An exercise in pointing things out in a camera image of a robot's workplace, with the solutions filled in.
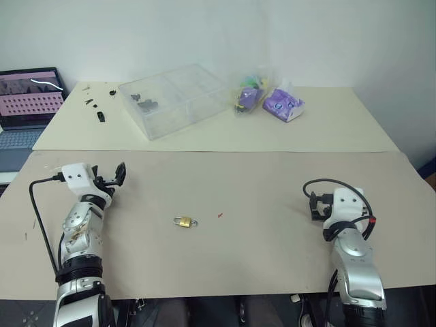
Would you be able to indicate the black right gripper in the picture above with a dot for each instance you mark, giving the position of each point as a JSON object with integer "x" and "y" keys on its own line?
{"x": 326, "y": 206}

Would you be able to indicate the small black block part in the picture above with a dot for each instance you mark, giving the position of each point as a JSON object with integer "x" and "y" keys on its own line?
{"x": 101, "y": 116}

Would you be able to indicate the clear plastic box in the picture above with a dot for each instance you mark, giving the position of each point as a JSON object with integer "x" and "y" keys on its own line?
{"x": 173, "y": 102}

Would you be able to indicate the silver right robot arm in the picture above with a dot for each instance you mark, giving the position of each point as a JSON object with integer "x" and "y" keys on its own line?
{"x": 357, "y": 269}

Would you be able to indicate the blue object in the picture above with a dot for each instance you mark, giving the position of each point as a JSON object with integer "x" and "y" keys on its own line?
{"x": 430, "y": 168}

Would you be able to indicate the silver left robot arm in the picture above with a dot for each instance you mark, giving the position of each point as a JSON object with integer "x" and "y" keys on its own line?
{"x": 80, "y": 238}

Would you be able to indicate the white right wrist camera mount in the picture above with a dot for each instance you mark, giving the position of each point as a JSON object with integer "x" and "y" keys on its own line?
{"x": 347, "y": 207}

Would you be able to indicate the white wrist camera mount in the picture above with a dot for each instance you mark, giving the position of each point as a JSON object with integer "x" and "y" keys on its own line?
{"x": 80, "y": 184}
{"x": 347, "y": 207}

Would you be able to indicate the small black round part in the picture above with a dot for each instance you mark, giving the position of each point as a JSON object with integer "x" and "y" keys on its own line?
{"x": 112, "y": 93}

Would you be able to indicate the black parts in clear box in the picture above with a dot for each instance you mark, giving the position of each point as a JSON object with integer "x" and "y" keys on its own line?
{"x": 147, "y": 105}

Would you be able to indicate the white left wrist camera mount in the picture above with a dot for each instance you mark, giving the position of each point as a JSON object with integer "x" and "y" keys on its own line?
{"x": 80, "y": 184}

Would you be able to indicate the open laptop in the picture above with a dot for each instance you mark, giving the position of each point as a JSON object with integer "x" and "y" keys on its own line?
{"x": 24, "y": 102}

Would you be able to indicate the brass padlock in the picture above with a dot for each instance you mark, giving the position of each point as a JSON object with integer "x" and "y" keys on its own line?
{"x": 183, "y": 221}

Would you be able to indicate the small black screws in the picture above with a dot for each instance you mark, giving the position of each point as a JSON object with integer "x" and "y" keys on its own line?
{"x": 91, "y": 103}

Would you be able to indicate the purple tissue pack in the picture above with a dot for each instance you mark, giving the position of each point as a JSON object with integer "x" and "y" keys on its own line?
{"x": 282, "y": 104}

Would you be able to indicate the plastic bag of colourful items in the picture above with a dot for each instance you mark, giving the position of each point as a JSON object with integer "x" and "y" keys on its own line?
{"x": 248, "y": 95}

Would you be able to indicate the small dark screw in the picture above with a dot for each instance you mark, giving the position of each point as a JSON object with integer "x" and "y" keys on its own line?
{"x": 86, "y": 88}

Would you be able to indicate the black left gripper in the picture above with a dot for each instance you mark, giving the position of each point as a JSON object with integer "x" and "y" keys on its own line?
{"x": 104, "y": 184}

